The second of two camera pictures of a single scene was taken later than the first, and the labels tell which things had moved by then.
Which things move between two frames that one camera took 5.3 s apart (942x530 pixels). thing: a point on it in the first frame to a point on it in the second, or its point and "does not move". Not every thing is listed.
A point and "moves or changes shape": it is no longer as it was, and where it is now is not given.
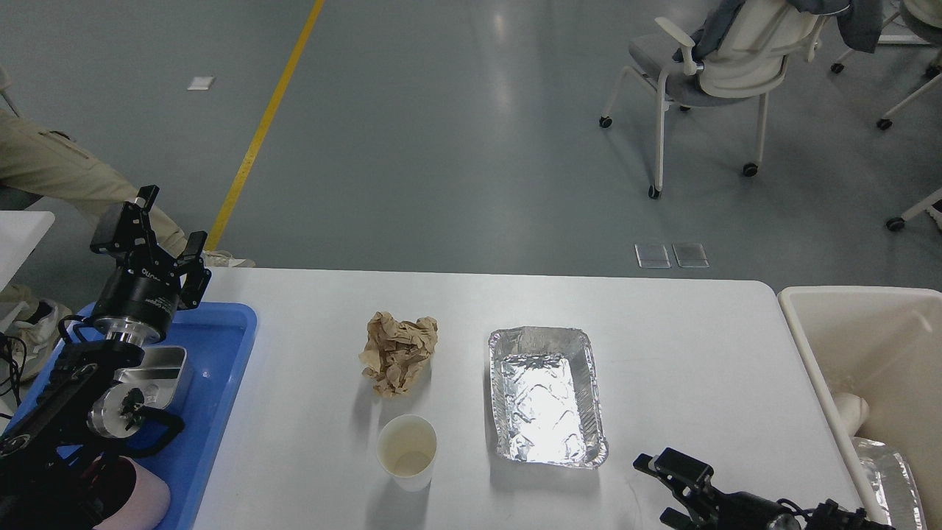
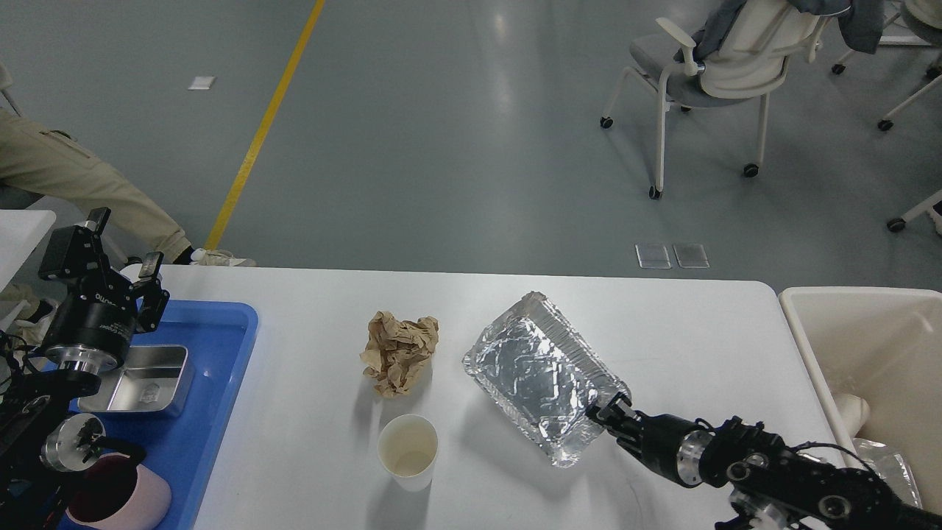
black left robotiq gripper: x=141 y=298 to x=93 y=326
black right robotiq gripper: x=740 y=511 to x=674 y=445
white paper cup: x=407 y=446 does not move
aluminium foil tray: x=546 y=400 moves or changes shape
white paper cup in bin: x=854 y=410 does not move
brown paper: x=397 y=352 does not move
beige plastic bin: x=884 y=344 does not move
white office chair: x=745 y=63 does not move
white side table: x=21 y=232 does not move
